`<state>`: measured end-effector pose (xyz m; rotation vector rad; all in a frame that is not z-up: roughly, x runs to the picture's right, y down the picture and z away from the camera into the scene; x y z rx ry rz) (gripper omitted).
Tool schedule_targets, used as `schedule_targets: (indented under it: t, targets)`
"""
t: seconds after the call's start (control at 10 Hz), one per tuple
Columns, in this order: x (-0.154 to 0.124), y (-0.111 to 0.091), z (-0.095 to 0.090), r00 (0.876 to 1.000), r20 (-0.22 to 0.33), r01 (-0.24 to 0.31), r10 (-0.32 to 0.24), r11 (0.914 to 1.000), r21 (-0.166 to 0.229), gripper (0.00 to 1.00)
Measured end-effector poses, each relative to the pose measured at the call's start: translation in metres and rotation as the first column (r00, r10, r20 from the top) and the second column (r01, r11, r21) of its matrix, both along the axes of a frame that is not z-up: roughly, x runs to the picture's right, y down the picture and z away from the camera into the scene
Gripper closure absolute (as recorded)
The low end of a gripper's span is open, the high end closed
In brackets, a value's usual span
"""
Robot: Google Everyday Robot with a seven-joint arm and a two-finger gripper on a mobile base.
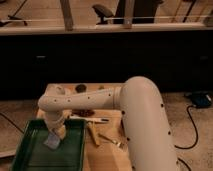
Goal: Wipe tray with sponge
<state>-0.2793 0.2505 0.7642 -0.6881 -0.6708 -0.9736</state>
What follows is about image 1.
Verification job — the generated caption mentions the dark metal cup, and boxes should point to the dark metal cup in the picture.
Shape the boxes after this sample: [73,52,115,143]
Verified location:
[75,84,87,93]

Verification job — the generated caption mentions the green plastic tray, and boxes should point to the green plastic tray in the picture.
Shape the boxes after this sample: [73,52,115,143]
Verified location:
[10,119,86,171]

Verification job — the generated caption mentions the blue sponge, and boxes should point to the blue sponge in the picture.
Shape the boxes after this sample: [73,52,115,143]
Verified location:
[44,133,60,149]

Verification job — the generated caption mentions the metal fork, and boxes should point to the metal fork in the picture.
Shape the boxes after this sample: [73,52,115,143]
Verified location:
[98,133,125,149]

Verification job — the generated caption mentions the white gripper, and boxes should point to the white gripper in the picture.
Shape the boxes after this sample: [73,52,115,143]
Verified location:
[45,113,66,139]

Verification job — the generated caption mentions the blue black floor device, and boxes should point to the blue black floor device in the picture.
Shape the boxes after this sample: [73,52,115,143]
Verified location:
[188,92,212,108]

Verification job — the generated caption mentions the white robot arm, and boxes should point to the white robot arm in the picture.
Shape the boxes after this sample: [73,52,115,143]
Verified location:
[38,76,180,171]

